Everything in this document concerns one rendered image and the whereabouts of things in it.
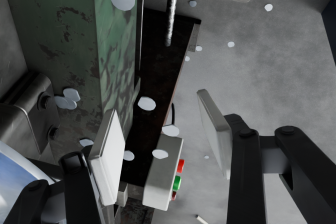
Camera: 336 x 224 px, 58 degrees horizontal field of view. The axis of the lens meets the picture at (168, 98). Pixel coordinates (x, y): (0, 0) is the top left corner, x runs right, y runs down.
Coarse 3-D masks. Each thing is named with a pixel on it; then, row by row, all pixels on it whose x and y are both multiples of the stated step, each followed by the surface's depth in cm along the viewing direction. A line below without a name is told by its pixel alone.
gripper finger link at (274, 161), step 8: (232, 120) 18; (240, 120) 17; (232, 128) 17; (240, 128) 16; (232, 136) 16; (264, 136) 15; (272, 136) 15; (264, 144) 14; (272, 144) 14; (264, 152) 14; (272, 152) 14; (280, 152) 14; (264, 160) 14; (272, 160) 14; (280, 160) 14; (288, 160) 14; (264, 168) 14; (272, 168) 14; (280, 168) 14; (288, 168) 14
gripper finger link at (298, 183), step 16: (288, 128) 14; (288, 144) 13; (304, 144) 13; (304, 160) 12; (320, 160) 12; (288, 176) 14; (304, 176) 11; (320, 176) 11; (288, 192) 14; (304, 192) 11; (320, 192) 10; (304, 208) 12; (320, 208) 10
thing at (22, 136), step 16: (32, 80) 34; (48, 80) 36; (16, 96) 33; (32, 96) 33; (48, 96) 35; (0, 112) 31; (16, 112) 31; (32, 112) 34; (48, 112) 37; (0, 128) 30; (16, 128) 31; (32, 128) 34; (48, 128) 38; (16, 144) 32; (32, 144) 35; (32, 160) 25; (48, 176) 24; (112, 208) 28
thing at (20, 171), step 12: (0, 144) 22; (0, 156) 23; (12, 156) 22; (0, 168) 25; (12, 168) 24; (24, 168) 23; (36, 168) 23; (0, 180) 27; (12, 180) 26; (24, 180) 25; (48, 180) 24; (0, 192) 29; (12, 192) 28; (0, 204) 30; (12, 204) 30; (0, 216) 33
